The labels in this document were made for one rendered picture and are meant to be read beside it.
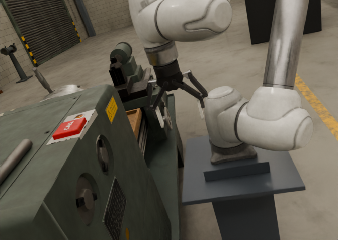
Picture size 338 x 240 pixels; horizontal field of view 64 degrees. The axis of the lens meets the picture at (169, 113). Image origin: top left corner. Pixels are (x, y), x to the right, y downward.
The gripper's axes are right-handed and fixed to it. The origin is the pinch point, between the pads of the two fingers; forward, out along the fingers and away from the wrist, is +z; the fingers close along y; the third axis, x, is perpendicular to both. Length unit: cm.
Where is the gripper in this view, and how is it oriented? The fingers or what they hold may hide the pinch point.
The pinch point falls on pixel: (181, 118)
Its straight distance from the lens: 89.2
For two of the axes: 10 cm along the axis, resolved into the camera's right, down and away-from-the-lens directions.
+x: -0.4, 5.0, -8.6
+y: -9.6, 2.2, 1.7
